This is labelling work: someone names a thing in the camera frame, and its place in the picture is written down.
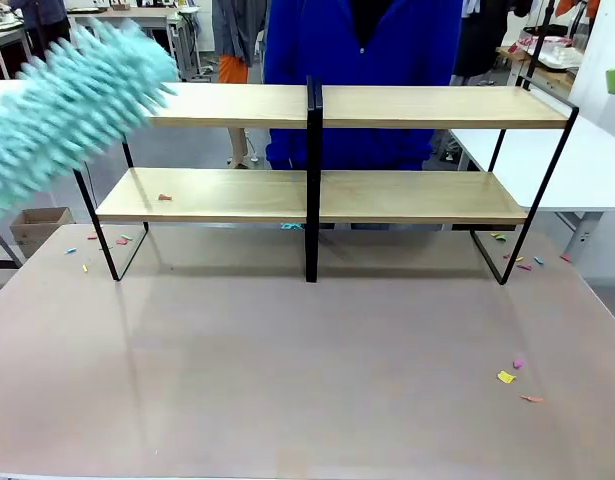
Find wooden cluttered side table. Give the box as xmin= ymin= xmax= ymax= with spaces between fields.
xmin=495 ymin=24 xmax=582 ymax=92

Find black stand pole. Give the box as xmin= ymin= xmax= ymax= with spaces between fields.
xmin=529 ymin=0 xmax=556 ymax=84

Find dark hanging garment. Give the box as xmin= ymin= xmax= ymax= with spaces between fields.
xmin=451 ymin=0 xmax=513 ymax=89

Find person in blue jacket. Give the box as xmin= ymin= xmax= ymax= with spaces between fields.
xmin=263 ymin=0 xmax=462 ymax=231

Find figure grey top orange skirt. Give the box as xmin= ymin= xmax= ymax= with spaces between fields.
xmin=211 ymin=0 xmax=268 ymax=170

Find grey background table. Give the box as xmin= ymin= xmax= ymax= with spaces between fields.
xmin=69 ymin=8 xmax=189 ymax=76

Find background person dark clothes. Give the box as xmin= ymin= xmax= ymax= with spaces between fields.
xmin=6 ymin=0 xmax=72 ymax=61

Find cardboard box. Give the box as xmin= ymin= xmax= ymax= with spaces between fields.
xmin=9 ymin=206 xmax=78 ymax=259

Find cluttered background bench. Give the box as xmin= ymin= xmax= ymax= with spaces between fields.
xmin=0 ymin=9 xmax=29 ymax=81

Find wooden shelf rack black frame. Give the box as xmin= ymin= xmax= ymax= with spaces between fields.
xmin=74 ymin=74 xmax=318 ymax=284
xmin=314 ymin=74 xmax=581 ymax=286

